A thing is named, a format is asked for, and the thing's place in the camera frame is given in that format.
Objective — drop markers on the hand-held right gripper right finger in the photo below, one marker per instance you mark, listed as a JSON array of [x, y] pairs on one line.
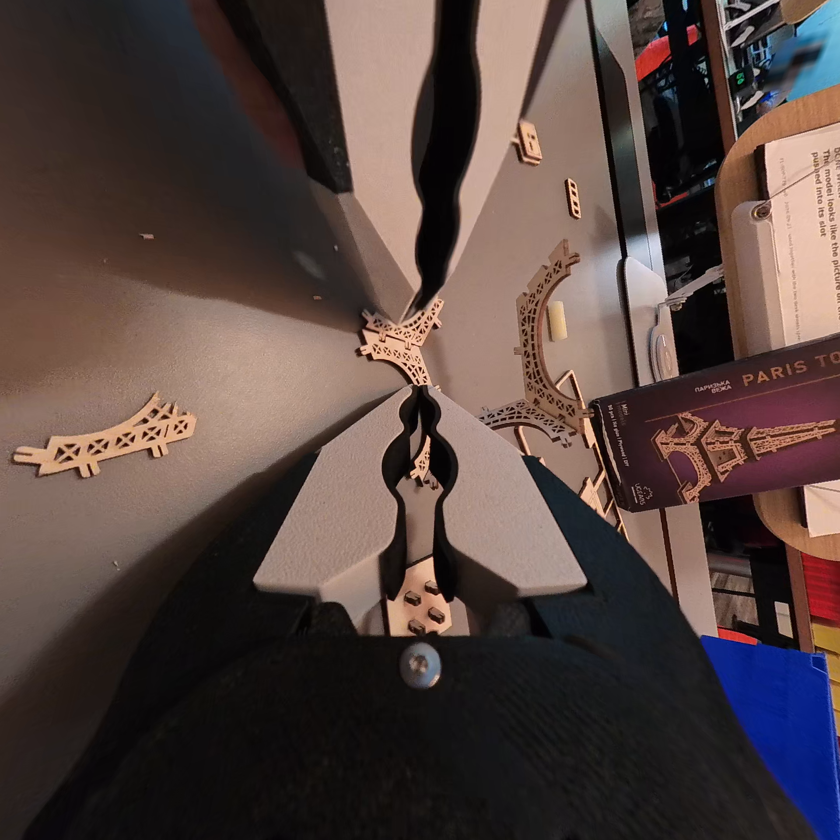
[[512, 525]]

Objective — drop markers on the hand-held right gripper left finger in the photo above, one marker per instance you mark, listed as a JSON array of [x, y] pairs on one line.
[[334, 525]]

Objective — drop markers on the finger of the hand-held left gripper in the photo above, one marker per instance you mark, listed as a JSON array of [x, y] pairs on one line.
[[374, 131], [518, 52]]

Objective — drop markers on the wooden tower arch assembly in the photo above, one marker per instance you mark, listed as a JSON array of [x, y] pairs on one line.
[[531, 354], [407, 354]]

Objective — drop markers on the wooden lattice strip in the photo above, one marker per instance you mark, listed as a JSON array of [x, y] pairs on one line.
[[33, 457]]

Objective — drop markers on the grey desk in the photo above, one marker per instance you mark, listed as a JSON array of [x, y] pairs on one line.
[[164, 295]]

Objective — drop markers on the wide wooden part sheet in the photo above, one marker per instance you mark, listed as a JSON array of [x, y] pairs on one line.
[[590, 492]]

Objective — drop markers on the small wooden peg plate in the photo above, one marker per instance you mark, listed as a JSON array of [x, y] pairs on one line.
[[396, 610]]

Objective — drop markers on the small wooden block piece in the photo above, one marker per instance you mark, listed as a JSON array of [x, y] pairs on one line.
[[535, 156]]

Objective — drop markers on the small wooden ladder piece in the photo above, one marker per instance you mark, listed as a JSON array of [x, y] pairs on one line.
[[574, 180]]

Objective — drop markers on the pale wax stick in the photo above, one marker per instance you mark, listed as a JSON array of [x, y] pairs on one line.
[[559, 321]]

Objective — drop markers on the purple tower kit box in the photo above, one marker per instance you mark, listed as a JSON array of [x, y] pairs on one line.
[[722, 426]]

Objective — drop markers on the white board stand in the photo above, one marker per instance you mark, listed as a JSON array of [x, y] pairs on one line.
[[640, 315]]

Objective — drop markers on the red storage bin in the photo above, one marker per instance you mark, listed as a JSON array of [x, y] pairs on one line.
[[820, 590]]

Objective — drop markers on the white page holder plate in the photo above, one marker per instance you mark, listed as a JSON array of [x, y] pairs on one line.
[[754, 275]]

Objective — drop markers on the blue plastic bin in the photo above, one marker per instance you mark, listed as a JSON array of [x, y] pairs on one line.
[[774, 735]]

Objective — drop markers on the printed instruction sheet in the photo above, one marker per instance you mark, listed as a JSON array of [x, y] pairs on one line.
[[814, 262]]

